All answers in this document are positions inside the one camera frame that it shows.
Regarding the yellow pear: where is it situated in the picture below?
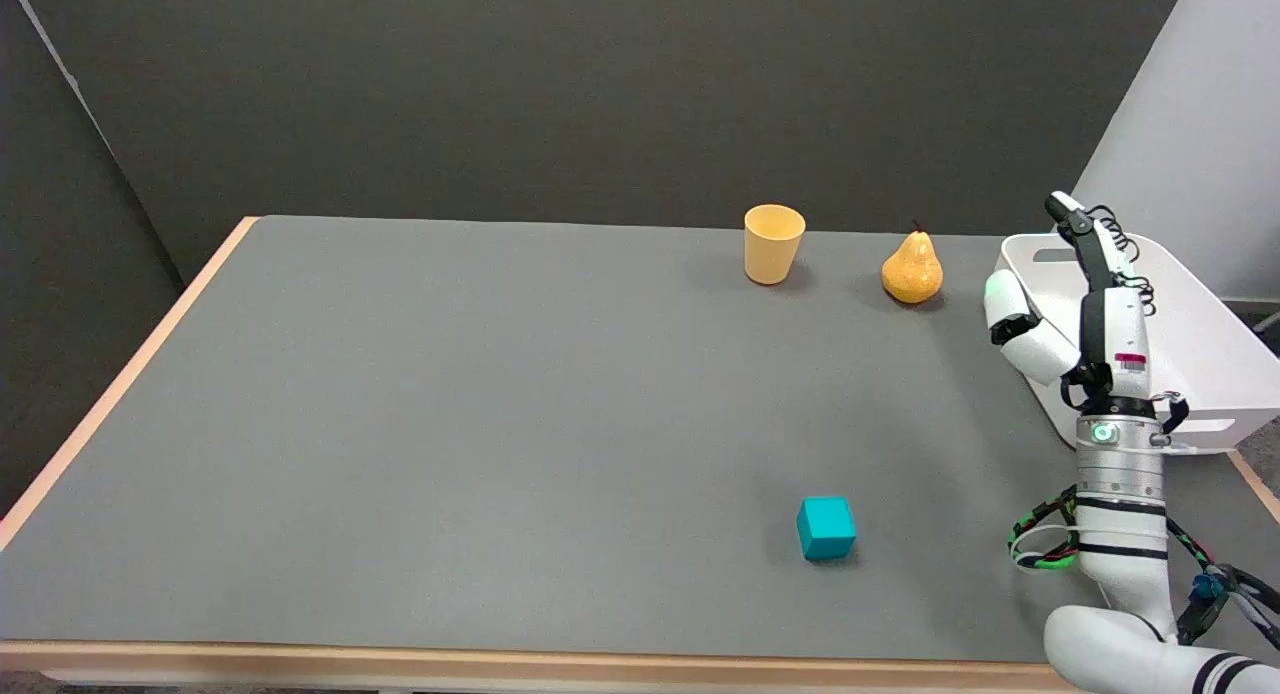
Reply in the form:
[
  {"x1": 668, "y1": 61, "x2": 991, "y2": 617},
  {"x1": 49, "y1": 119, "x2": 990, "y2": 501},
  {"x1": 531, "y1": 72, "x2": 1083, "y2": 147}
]
[{"x1": 881, "y1": 221, "x2": 944, "y2": 305}]

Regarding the white plastic bin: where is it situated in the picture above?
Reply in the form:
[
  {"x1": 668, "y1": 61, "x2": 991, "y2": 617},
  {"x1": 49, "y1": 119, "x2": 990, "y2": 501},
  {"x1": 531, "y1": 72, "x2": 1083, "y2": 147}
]
[{"x1": 984, "y1": 233, "x2": 1280, "y2": 457}]

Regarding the teal cube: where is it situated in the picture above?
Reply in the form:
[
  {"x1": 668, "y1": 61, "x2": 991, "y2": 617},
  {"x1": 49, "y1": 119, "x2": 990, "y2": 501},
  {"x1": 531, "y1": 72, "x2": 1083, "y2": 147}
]
[{"x1": 796, "y1": 496, "x2": 858, "y2": 562}]

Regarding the gray table mat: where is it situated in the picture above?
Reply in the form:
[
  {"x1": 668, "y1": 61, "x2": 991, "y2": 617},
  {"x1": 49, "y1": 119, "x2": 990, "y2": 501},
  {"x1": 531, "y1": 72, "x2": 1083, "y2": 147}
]
[{"x1": 0, "y1": 216, "x2": 1280, "y2": 663}]

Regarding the black green braided cable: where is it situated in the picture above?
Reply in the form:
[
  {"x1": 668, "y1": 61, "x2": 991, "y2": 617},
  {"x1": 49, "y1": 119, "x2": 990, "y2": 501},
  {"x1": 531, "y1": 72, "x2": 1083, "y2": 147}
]
[{"x1": 1007, "y1": 484, "x2": 1280, "y2": 647}]

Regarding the yellow plastic cup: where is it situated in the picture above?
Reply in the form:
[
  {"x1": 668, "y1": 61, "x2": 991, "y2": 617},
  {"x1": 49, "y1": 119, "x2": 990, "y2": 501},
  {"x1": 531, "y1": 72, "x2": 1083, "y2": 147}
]
[{"x1": 744, "y1": 204, "x2": 807, "y2": 286}]

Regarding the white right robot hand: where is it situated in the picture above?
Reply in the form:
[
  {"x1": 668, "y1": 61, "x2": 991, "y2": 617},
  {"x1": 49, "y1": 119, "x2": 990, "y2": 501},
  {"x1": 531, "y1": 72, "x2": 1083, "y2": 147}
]
[{"x1": 984, "y1": 191, "x2": 1191, "y2": 436}]

